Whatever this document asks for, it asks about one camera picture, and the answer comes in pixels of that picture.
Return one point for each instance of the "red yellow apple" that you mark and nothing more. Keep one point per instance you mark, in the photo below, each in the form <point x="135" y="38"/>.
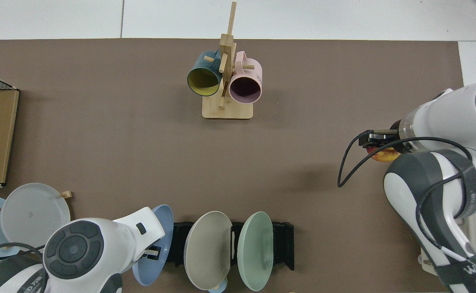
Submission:
<point x="384" y="156"/>

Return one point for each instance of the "beige plate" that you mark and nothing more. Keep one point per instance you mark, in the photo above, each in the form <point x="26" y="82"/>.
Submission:
<point x="207" y="252"/>

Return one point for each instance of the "wooden plate rack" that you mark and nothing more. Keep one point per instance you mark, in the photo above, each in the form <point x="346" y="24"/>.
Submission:
<point x="66" y="194"/>

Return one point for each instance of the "pale green plate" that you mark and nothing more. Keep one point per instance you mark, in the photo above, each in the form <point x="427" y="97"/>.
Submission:
<point x="254" y="252"/>

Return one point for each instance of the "grey plate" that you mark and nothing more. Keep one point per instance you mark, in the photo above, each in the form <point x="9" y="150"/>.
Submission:
<point x="30" y="211"/>

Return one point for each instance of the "black dish rack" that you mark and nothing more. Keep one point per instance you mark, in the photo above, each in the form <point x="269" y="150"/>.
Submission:
<point x="282" y="244"/>

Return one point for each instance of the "small blue round thing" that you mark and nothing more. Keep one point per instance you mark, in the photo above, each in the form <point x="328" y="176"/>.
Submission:
<point x="218" y="289"/>

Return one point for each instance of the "brown table cloth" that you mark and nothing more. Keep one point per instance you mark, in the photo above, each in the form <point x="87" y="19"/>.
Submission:
<point x="99" y="142"/>

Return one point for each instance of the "pink cup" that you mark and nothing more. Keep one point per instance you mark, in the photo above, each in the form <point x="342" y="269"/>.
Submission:
<point x="246" y="87"/>

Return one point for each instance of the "wooden cup stand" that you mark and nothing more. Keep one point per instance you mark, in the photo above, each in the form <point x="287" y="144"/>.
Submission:
<point x="227" y="112"/>

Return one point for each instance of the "dark blue cup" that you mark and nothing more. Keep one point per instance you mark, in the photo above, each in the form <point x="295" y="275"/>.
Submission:
<point x="203" y="81"/>

